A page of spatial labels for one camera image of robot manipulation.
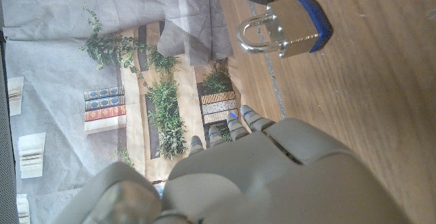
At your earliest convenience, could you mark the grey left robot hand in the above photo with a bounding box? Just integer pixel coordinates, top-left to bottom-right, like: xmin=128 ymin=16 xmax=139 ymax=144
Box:
xmin=52 ymin=104 xmax=413 ymax=224

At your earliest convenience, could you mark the silver padlock with blue base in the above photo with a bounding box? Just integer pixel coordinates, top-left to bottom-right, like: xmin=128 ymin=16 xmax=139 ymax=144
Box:
xmin=236 ymin=0 xmax=334 ymax=60

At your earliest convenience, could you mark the printed fabric backdrop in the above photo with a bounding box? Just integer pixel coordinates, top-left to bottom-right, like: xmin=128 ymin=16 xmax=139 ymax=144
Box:
xmin=0 ymin=0 xmax=283 ymax=224

